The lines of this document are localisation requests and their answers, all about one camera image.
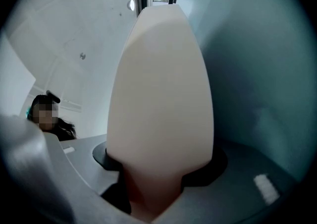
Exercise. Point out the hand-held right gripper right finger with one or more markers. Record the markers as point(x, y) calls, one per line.
point(235, 193)

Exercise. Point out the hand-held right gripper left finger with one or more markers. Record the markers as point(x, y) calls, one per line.
point(74, 168)

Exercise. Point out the small round grey sensor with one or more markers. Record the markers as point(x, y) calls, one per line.
point(83, 56)

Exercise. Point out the round white lamp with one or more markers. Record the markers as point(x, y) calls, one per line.
point(131, 5)

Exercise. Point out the black head-mounted camera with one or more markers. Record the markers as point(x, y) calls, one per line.
point(53, 96)

